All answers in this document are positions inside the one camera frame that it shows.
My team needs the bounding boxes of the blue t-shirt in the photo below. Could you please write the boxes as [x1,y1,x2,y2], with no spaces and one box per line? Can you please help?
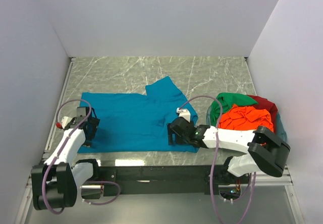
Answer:
[78,76,198,153]

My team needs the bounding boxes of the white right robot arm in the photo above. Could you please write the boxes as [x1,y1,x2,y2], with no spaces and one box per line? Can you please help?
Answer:
[167,117,290,185]

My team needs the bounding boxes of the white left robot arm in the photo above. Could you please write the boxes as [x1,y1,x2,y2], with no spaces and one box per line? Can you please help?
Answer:
[31,106,101,213]

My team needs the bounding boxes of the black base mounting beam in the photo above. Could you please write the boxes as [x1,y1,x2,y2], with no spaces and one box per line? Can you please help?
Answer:
[70,165,249,197]

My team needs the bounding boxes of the green t-shirt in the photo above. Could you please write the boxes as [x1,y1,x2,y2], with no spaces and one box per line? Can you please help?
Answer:
[210,92,258,126]

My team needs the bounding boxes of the orange t-shirt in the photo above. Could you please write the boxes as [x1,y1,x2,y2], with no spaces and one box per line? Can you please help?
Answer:
[218,104,274,132]

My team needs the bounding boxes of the red t-shirt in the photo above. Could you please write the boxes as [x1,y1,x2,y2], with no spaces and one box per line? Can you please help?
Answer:
[248,95,278,124]

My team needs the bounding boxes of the translucent blue plastic basket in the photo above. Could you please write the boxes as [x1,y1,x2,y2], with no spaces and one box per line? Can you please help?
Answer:
[206,106,287,142]

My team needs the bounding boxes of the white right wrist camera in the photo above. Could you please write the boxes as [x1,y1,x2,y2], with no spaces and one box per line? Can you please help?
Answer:
[176,108,191,122]

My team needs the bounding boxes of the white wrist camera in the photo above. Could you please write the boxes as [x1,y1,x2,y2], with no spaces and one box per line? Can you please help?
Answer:
[176,108,191,122]
[56,116,75,131]

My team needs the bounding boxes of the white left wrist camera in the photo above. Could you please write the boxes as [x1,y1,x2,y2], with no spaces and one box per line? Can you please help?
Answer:
[56,116,75,131]

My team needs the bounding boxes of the aluminium rail frame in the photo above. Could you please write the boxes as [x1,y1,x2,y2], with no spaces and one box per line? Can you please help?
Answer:
[14,57,303,224]

